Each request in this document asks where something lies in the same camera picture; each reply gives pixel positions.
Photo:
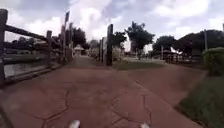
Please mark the stone kerb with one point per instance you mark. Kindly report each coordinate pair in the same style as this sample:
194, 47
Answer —
33, 75

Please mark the robot's own part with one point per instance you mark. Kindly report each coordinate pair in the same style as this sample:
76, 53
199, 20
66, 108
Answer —
74, 124
145, 125

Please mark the grass strip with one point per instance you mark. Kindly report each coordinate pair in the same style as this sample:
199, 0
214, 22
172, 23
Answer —
203, 103

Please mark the row of trees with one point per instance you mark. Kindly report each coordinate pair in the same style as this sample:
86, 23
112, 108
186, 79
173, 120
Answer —
138, 35

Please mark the trimmed green bush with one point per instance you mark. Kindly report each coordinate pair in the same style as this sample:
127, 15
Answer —
213, 60

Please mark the low fence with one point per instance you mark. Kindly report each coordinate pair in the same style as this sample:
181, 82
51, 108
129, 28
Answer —
176, 58

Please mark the red paved path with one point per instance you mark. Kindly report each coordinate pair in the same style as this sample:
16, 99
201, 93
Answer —
100, 93

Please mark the grass patch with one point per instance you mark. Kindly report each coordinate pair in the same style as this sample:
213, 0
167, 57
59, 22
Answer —
133, 65

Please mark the water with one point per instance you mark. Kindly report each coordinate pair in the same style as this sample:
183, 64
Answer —
13, 69

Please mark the small shelter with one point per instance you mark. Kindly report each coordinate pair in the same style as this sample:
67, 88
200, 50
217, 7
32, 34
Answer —
79, 50

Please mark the dark wooden fence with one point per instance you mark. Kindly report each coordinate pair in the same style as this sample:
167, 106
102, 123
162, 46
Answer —
49, 46

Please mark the pole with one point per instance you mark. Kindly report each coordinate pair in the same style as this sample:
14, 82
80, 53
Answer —
205, 40

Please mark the wooden post railing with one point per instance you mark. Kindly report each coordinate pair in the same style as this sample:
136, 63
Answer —
109, 43

